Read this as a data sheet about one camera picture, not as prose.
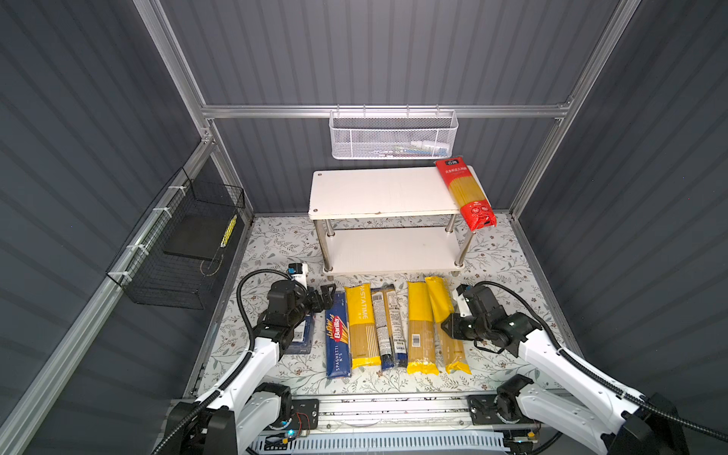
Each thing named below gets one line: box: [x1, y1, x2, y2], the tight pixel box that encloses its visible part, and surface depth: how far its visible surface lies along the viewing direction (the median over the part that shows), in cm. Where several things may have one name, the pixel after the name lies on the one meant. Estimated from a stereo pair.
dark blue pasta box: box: [284, 313, 315, 355], surface depth 84 cm
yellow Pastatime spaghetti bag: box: [345, 283, 383, 370], surface depth 88 cm
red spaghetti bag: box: [435, 156, 497, 233], surface depth 77 cm
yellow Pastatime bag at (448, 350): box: [424, 275, 473, 375], surface depth 83 cm
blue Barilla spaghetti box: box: [325, 290, 352, 380], surface depth 85 cm
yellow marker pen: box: [219, 214, 238, 249], surface depth 80 cm
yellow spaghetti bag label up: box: [407, 281, 440, 375], surface depth 87 cm
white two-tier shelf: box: [308, 167, 473, 275], surface depth 87 cm
